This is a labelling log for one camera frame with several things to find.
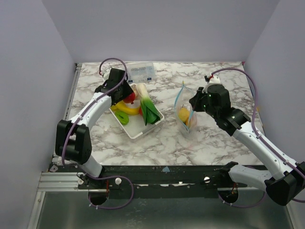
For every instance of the clear zip top bag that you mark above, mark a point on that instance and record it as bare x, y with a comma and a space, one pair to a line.
182, 99

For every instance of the aluminium side rail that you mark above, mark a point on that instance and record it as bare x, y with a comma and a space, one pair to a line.
56, 159

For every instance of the yellow toy banana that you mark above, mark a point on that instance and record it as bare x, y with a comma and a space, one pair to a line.
121, 106

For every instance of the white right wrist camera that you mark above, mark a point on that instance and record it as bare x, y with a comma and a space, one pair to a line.
211, 80

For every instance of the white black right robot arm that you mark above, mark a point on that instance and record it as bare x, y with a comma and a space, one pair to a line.
283, 178

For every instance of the white toy leek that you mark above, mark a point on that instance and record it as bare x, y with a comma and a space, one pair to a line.
149, 112

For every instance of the red toy apple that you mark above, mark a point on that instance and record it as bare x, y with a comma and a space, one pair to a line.
130, 99

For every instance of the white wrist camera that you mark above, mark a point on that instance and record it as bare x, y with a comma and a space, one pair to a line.
106, 75
211, 80

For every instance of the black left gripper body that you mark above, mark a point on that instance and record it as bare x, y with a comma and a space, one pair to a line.
124, 91

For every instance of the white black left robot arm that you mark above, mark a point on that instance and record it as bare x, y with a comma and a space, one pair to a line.
73, 141

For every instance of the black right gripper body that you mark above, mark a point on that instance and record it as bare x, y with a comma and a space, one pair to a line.
196, 101

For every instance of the orange red toy mango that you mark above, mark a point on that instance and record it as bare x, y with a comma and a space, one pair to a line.
192, 120

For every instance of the yellow toy lemon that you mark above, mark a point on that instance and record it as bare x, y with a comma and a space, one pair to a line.
183, 114

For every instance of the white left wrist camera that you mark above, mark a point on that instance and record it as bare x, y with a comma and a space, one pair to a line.
106, 75

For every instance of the aluminium front rail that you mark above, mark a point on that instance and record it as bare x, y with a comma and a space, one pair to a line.
58, 182

